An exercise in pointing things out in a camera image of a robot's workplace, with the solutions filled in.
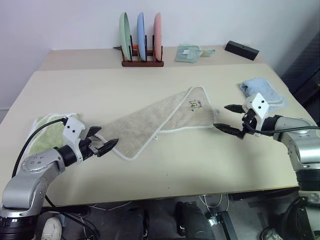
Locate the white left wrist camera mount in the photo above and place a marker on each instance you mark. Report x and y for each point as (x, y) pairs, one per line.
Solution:
(72, 130)

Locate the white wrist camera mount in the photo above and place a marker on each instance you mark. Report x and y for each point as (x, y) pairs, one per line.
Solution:
(72, 130)
(260, 105)

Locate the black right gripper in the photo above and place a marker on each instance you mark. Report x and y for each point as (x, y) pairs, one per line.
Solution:
(248, 122)

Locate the beige towel with white trim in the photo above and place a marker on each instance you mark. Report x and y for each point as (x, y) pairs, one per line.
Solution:
(140, 125)

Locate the black metal table leg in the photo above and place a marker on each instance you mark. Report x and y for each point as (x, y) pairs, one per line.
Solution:
(225, 225)

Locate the black curved frame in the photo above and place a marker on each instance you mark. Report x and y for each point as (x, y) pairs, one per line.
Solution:
(290, 220)

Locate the white shoe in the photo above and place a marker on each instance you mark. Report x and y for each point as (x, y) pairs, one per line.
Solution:
(51, 228)

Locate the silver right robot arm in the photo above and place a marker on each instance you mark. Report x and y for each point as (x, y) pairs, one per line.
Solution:
(302, 147)

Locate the light green towel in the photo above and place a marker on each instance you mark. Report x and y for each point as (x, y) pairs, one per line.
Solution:
(47, 140)

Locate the dark rounded shape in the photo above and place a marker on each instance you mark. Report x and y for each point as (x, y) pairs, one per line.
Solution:
(195, 222)

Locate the dark wooden plate rack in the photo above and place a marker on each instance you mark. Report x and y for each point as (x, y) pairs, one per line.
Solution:
(142, 63)

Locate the light blue folded towel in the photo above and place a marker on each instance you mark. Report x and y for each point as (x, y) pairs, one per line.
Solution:
(262, 86)

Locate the small orange object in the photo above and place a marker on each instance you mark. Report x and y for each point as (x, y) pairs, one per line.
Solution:
(135, 47)

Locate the green plate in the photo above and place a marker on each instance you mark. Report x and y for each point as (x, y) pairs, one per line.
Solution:
(124, 32)

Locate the pink plate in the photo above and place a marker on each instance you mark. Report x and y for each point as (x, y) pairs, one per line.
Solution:
(157, 35)

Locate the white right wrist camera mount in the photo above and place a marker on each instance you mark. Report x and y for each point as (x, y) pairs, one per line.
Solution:
(260, 105)

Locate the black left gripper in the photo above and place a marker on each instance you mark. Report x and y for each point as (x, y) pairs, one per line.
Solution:
(87, 148)

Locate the pale green folded cloth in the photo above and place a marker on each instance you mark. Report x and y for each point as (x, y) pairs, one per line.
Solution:
(187, 53)

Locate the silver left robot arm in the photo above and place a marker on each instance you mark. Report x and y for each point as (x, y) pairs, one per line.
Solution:
(30, 185)

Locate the blue plate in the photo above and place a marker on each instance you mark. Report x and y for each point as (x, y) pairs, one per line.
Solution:
(140, 32)

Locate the black rectangular box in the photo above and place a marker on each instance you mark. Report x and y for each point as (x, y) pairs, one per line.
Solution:
(241, 50)

